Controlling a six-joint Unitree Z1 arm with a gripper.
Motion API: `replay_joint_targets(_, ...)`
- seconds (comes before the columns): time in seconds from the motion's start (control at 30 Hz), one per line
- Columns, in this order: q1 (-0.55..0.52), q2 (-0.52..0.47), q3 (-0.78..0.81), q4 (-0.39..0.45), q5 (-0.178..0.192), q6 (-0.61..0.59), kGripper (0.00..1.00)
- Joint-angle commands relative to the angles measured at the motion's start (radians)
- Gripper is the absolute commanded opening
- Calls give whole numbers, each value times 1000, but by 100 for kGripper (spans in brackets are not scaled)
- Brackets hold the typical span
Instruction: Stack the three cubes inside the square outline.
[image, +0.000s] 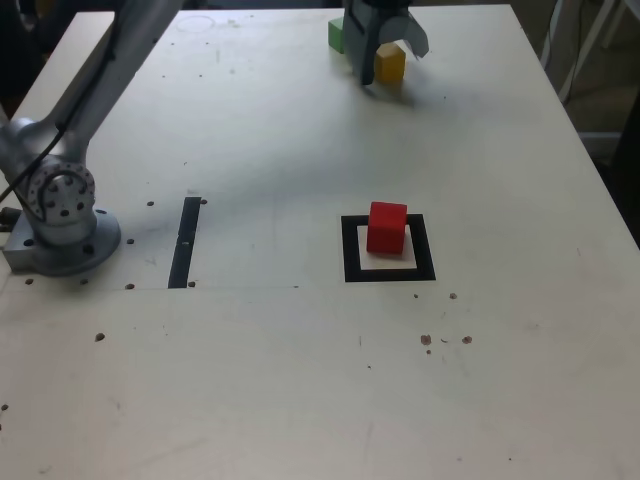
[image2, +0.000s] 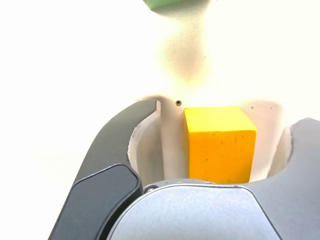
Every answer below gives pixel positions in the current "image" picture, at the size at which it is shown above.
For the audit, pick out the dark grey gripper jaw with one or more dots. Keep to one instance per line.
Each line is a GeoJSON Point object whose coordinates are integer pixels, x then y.
{"type": "Point", "coordinates": [361, 45]}

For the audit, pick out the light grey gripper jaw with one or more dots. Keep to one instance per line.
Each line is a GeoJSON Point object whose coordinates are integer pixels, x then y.
{"type": "Point", "coordinates": [407, 30]}

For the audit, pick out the green cube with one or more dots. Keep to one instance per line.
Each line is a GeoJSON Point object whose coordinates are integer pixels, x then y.
{"type": "Point", "coordinates": [336, 36]}

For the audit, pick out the yellow cube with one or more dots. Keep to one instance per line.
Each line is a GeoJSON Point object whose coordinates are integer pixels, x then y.
{"type": "Point", "coordinates": [392, 65]}

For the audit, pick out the red cube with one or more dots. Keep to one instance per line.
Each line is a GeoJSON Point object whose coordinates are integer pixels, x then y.
{"type": "Point", "coordinates": [385, 232]}

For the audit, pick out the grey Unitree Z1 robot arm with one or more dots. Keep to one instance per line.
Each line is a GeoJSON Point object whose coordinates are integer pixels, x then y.
{"type": "Point", "coordinates": [55, 220]}

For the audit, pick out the black tape square outline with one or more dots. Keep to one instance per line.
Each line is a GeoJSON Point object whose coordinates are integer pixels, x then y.
{"type": "Point", "coordinates": [425, 250]}

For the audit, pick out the dark brown furniture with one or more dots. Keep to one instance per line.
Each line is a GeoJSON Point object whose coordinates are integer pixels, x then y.
{"type": "Point", "coordinates": [631, 150]}

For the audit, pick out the black tape strip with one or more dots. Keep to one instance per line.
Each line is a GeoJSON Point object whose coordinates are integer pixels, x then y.
{"type": "Point", "coordinates": [182, 250]}

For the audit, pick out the white metal frame legs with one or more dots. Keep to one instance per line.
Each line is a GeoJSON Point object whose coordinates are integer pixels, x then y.
{"type": "Point", "coordinates": [580, 60]}

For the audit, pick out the white rail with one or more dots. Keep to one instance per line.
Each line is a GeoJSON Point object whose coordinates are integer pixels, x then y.
{"type": "Point", "coordinates": [600, 142]}

